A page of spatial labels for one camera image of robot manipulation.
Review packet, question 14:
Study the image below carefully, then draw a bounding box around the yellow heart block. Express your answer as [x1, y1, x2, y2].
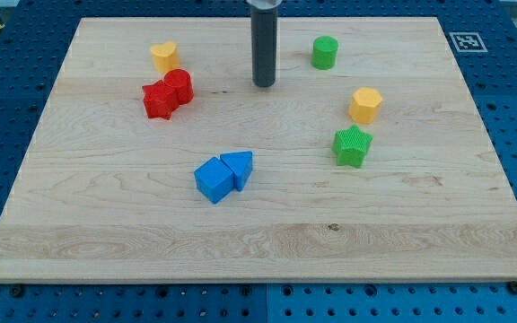
[150, 41, 180, 74]

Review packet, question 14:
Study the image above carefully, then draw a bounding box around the green star block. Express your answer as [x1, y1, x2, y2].
[332, 125, 373, 169]

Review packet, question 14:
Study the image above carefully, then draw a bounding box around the red cylinder block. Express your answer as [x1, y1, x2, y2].
[163, 69, 194, 105]

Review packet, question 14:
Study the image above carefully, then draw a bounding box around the white fiducial marker tag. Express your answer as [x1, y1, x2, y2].
[449, 31, 487, 53]

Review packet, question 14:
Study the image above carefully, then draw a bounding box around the blue triangle block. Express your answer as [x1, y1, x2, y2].
[220, 151, 253, 191]

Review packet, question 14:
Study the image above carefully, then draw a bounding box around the red star block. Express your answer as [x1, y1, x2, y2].
[142, 80, 180, 120]

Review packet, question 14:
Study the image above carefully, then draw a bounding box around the blue cube block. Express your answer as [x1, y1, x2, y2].
[194, 157, 234, 204]

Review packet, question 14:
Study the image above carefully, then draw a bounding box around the green cylinder block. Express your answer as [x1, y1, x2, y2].
[311, 36, 338, 70]

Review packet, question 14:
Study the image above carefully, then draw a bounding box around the yellow hexagon block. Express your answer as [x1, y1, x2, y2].
[348, 87, 383, 124]

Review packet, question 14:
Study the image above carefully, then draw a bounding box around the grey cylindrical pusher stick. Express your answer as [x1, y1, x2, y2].
[250, 6, 278, 88]

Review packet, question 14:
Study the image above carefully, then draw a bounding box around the light wooden board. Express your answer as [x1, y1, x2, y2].
[0, 17, 517, 284]

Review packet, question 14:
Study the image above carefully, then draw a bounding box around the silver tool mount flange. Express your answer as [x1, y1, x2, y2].
[246, 0, 282, 10]

